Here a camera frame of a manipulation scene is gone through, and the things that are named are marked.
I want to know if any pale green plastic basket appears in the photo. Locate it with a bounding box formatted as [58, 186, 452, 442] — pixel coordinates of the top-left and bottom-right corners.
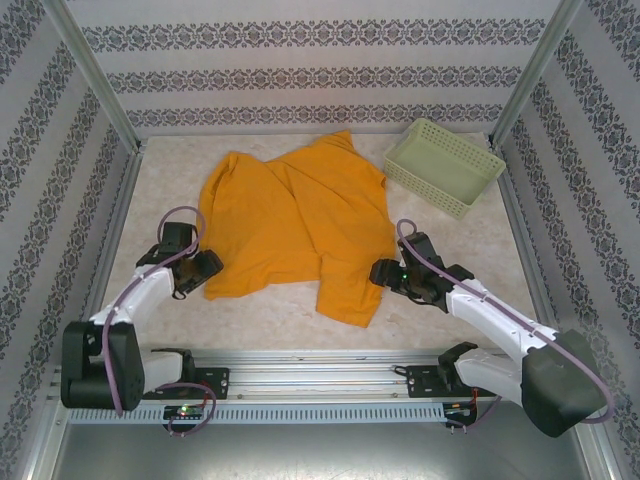
[383, 118, 506, 221]

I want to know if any orange t-shirt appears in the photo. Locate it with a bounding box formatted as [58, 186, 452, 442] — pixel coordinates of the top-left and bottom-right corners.
[198, 129, 400, 329]

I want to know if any left circuit board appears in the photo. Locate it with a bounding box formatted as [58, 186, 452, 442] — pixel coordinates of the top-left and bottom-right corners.
[163, 404, 206, 420]

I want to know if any grey metal sheet panel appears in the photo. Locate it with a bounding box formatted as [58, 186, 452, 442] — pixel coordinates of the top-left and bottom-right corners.
[29, 399, 614, 480]

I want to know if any aluminium left side rail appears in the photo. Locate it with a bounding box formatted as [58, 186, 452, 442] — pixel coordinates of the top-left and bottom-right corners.
[69, 144, 146, 364]

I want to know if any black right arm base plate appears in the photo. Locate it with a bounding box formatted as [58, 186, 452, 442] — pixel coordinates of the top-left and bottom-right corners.
[405, 364, 497, 400]

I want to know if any aluminium right side rail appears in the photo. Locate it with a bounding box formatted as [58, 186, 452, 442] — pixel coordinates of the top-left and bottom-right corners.
[487, 144, 569, 359]

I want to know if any aluminium mounting rail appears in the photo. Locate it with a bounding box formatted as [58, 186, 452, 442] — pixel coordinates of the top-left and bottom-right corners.
[47, 349, 589, 401]

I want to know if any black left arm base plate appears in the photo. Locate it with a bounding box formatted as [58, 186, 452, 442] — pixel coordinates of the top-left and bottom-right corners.
[142, 367, 232, 401]

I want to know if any slotted grey cable duct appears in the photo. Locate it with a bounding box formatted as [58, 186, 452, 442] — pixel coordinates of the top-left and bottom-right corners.
[67, 403, 446, 424]

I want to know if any aluminium left frame post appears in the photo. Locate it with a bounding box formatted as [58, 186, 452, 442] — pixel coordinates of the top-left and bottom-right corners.
[42, 0, 146, 151]

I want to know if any aluminium frame post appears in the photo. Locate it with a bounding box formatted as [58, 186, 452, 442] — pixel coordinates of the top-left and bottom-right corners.
[42, 0, 146, 151]
[488, 0, 584, 147]

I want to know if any aluminium right frame post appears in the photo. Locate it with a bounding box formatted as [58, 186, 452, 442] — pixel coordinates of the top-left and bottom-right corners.
[488, 0, 584, 147]

